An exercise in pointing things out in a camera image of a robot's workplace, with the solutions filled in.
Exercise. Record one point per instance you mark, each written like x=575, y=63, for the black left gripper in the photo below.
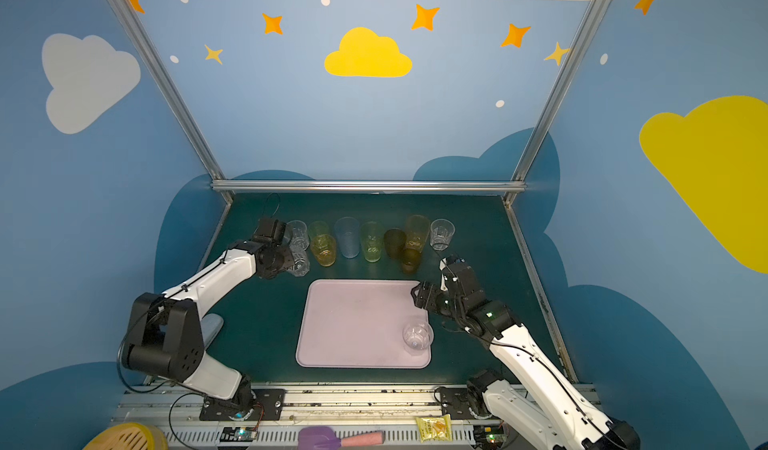
x=288, y=252

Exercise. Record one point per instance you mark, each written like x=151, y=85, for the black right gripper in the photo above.
x=433, y=297

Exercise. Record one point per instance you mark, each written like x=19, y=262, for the clear faceted glass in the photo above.
x=417, y=337
x=298, y=235
x=442, y=232
x=301, y=263

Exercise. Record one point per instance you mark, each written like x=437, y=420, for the amber dimpled glass front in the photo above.
x=410, y=261

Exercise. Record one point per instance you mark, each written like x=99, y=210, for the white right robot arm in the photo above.
x=550, y=413

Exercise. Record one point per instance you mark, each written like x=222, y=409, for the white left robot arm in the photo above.
x=165, y=336

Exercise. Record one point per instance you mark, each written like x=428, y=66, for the pink plastic tray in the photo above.
x=359, y=324

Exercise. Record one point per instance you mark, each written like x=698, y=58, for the short yellow glass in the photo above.
x=324, y=249

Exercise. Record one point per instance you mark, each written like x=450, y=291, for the tall yellow-green glass behind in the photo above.
x=317, y=230

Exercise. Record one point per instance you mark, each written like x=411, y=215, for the dark amber dimpled glass back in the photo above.
x=394, y=243

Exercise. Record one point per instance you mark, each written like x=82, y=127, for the tall yellow plastic glass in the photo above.
x=417, y=231

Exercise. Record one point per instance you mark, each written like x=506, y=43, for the tall green plastic glass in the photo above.
x=372, y=241

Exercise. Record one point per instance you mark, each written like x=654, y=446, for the tall blue plastic glass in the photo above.
x=347, y=235

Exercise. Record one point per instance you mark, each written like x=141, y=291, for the yellow snack packet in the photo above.
x=434, y=428

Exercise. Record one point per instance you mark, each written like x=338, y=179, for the purple pink spatula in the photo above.
x=325, y=438

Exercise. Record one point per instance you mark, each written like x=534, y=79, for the yellow woven basket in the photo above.
x=129, y=436

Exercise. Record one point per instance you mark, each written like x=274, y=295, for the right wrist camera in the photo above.
x=270, y=231

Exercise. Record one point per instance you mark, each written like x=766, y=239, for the aluminium frame back rail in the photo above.
x=366, y=187

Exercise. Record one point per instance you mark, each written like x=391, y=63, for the aluminium frame left post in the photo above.
x=137, y=34

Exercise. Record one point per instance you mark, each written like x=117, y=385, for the aluminium frame post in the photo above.
x=583, y=38
x=137, y=34

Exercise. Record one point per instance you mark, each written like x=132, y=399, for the aluminium frame right post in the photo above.
x=583, y=38

